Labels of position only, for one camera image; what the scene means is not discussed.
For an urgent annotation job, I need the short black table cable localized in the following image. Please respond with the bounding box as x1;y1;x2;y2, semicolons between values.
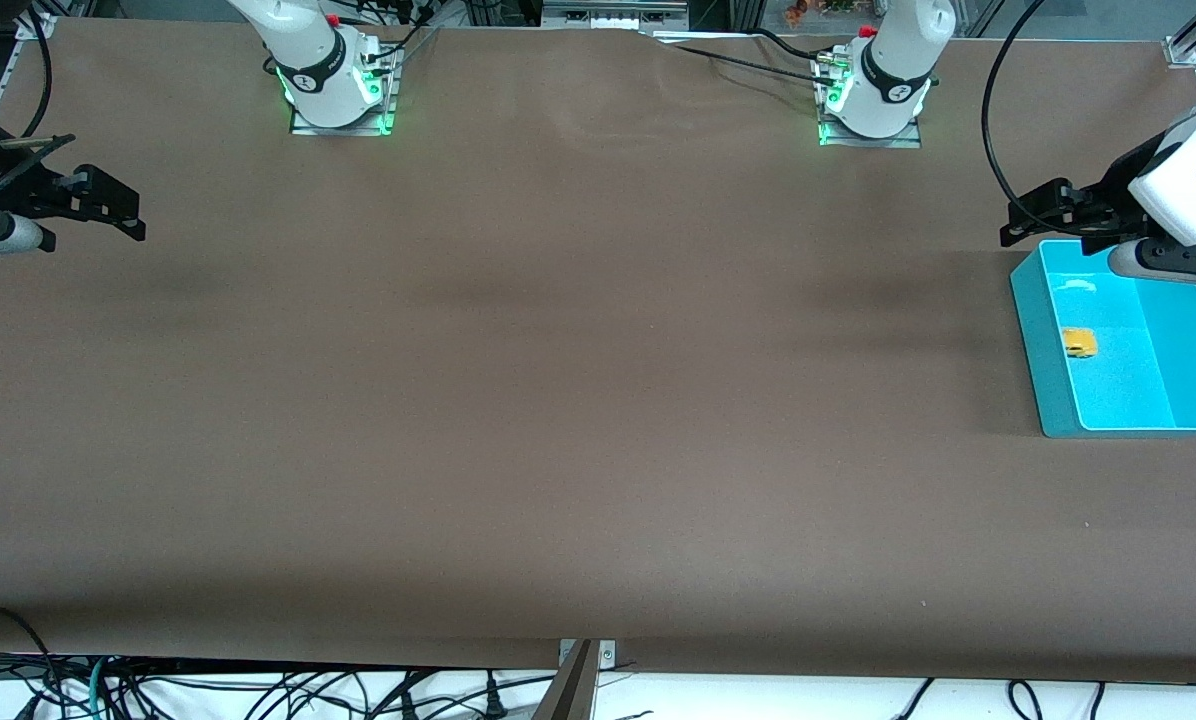
748;25;844;61

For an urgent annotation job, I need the tangled black cable bundle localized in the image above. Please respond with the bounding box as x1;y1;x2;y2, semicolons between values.
108;665;559;720

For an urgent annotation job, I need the teal plastic bin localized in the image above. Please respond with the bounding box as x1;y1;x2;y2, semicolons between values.
1010;238;1196;439

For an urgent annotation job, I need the black looped floor cable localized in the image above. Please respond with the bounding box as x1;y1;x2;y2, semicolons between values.
0;603;59;720

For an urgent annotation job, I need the aluminium table frame rail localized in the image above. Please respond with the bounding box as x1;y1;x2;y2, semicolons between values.
0;0;69;116

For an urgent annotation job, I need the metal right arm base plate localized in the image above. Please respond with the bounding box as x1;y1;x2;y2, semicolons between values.
288;45;399;136

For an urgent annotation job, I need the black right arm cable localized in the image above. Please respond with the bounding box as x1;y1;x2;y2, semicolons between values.
13;0;52;141

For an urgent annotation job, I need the grey background device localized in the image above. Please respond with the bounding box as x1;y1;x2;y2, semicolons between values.
543;0;689;29

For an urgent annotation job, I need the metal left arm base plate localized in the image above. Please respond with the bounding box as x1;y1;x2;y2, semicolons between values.
818;55;924;149

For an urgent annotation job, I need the dark metal bar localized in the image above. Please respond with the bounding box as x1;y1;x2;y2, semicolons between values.
530;640;599;720

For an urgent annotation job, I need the long black table cable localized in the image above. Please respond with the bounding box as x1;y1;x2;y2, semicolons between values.
653;38;839;89

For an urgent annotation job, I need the brown table cover sheet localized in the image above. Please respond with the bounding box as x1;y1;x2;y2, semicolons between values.
0;20;1196;686

